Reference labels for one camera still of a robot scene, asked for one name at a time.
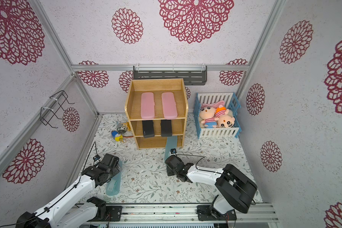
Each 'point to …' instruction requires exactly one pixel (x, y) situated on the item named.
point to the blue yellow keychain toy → (117, 136)
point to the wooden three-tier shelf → (133, 109)
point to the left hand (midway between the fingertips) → (113, 171)
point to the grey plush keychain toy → (121, 129)
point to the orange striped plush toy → (224, 120)
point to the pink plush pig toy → (207, 113)
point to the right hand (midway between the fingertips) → (173, 166)
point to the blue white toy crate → (231, 102)
